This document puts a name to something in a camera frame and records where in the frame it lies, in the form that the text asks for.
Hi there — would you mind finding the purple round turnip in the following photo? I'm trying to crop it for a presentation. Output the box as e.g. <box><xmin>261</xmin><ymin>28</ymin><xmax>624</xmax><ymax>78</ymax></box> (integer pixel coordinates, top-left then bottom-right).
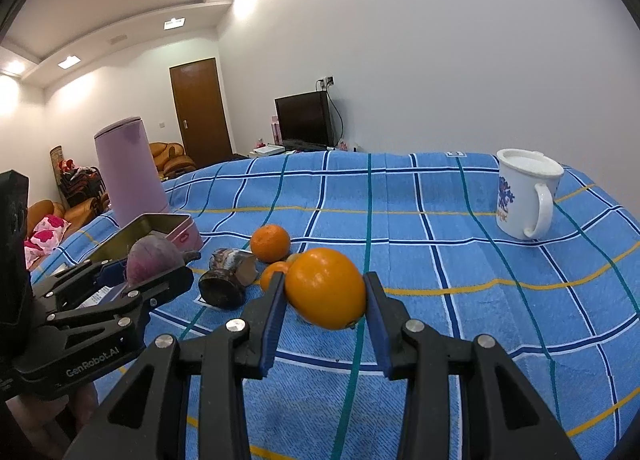
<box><xmin>126</xmin><ymin>235</ymin><xmax>201</xmax><ymax>287</ymax></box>

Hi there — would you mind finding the large orange fruit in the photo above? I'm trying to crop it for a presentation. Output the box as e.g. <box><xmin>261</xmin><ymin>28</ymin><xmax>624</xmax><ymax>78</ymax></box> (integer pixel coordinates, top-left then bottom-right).
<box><xmin>285</xmin><ymin>248</ymin><xmax>367</xmax><ymax>330</ymax></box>

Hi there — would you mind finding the orange mandarin front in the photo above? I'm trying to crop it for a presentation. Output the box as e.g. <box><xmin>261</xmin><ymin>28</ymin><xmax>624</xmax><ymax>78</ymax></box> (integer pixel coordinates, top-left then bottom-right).
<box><xmin>259</xmin><ymin>262</ymin><xmax>290</xmax><ymax>292</ymax></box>

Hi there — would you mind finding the orange mandarin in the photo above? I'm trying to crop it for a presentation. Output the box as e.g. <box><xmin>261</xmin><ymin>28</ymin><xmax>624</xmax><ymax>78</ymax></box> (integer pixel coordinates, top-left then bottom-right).
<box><xmin>259</xmin><ymin>262</ymin><xmax>290</xmax><ymax>292</ymax></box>
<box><xmin>250</xmin><ymin>224</ymin><xmax>291</xmax><ymax>264</ymax></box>

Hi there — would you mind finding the orange mandarin back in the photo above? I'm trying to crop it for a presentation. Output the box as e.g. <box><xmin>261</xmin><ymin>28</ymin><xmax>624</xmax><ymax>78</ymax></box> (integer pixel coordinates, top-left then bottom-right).
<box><xmin>250</xmin><ymin>224</ymin><xmax>291</xmax><ymax>264</ymax></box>

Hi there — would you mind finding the person's left hand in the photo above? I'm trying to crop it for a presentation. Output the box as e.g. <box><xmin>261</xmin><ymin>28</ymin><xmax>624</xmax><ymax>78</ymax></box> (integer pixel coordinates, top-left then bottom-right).
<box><xmin>6</xmin><ymin>383</ymin><xmax>99</xmax><ymax>459</ymax></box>

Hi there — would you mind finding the pink rectangular tin box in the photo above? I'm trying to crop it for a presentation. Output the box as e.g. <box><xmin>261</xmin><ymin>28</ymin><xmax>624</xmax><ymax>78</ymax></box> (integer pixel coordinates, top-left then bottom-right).
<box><xmin>49</xmin><ymin>212</ymin><xmax>204</xmax><ymax>311</ymax></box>

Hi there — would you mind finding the pink floral cushion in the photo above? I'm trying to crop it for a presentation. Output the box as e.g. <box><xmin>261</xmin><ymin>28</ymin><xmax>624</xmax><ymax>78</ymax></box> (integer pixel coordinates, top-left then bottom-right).
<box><xmin>24</xmin><ymin>214</ymin><xmax>70</xmax><ymax>270</ymax></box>

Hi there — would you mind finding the orange leather sofa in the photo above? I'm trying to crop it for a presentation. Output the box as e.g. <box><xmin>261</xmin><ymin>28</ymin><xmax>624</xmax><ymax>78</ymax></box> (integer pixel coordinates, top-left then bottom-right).
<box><xmin>26</xmin><ymin>192</ymin><xmax>110</xmax><ymax>239</ymax></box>

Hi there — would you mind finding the pink electric kettle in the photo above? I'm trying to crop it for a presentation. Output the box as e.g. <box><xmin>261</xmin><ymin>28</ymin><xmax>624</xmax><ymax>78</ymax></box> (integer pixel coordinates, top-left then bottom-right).
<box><xmin>94</xmin><ymin>116</ymin><xmax>168</xmax><ymax>227</ymax></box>

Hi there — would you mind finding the orange leather armchair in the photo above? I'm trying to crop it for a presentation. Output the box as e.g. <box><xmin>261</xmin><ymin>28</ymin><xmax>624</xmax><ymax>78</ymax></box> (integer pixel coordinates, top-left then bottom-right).
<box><xmin>149</xmin><ymin>142</ymin><xmax>196</xmax><ymax>180</ymax></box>

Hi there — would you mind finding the blue plaid tablecloth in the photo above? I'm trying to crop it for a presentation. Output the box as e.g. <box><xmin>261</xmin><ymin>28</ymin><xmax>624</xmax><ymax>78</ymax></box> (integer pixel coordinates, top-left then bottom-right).
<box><xmin>29</xmin><ymin>149</ymin><xmax>640</xmax><ymax>460</ymax></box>

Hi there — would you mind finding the brown wooden door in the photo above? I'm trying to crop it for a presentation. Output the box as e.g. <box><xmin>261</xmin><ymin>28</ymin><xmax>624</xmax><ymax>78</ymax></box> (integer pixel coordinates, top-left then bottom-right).
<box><xmin>169</xmin><ymin>58</ymin><xmax>233</xmax><ymax>168</ymax></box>

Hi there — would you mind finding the white enamel mug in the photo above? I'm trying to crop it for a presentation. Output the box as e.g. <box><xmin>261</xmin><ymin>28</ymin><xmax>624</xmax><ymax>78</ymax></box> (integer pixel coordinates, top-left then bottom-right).
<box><xmin>496</xmin><ymin>148</ymin><xmax>564</xmax><ymax>240</ymax></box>

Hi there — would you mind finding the black television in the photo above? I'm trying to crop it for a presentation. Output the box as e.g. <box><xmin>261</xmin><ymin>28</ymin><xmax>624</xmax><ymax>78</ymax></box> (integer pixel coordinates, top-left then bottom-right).
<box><xmin>274</xmin><ymin>90</ymin><xmax>335</xmax><ymax>147</ymax></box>

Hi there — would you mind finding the black power cable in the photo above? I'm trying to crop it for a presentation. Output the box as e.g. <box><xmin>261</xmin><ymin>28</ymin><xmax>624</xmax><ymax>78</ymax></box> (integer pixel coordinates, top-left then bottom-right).
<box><xmin>314</xmin><ymin>76</ymin><xmax>346</xmax><ymax>147</ymax></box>

